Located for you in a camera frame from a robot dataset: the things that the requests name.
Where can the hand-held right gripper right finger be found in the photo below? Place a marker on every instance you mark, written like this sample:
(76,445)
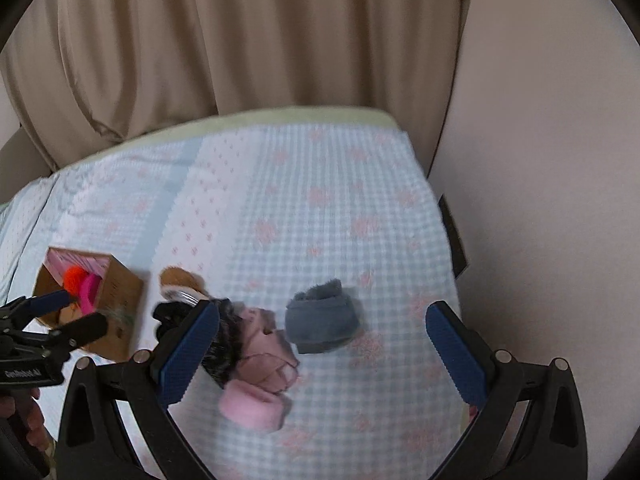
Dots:
(455,355)

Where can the magenta pink cloth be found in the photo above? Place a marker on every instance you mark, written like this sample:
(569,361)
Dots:
(91,290)

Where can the beige curtain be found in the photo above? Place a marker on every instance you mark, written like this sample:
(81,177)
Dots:
(240,35)

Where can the cardboard box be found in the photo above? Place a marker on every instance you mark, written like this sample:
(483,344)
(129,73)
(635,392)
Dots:
(122,290)

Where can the grey headboard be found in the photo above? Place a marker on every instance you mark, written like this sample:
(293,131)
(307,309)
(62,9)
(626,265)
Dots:
(15,160)

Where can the blue checked floral blanket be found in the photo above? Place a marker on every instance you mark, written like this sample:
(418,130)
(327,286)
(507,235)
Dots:
(310,220)

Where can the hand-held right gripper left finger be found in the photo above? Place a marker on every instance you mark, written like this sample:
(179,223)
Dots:
(187,355)

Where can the brown plush toy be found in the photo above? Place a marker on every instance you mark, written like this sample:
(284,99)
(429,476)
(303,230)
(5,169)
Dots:
(180,277)

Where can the grey sock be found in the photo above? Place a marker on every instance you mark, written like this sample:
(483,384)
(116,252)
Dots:
(320,320)

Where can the light pink sock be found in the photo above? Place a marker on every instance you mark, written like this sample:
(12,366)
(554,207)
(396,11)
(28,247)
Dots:
(252,405)

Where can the person's left hand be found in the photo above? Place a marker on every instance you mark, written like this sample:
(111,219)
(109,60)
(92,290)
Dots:
(34,422)

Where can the black fuzzy cloth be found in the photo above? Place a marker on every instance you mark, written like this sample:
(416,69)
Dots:
(227,340)

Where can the orange pompom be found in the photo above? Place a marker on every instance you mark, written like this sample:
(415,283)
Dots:
(75,279)

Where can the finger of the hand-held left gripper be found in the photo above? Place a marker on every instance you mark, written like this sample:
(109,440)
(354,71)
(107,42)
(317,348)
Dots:
(82,330)
(52,301)

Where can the dusty pink cloth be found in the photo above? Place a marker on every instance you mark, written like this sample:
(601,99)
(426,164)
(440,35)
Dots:
(265,350)

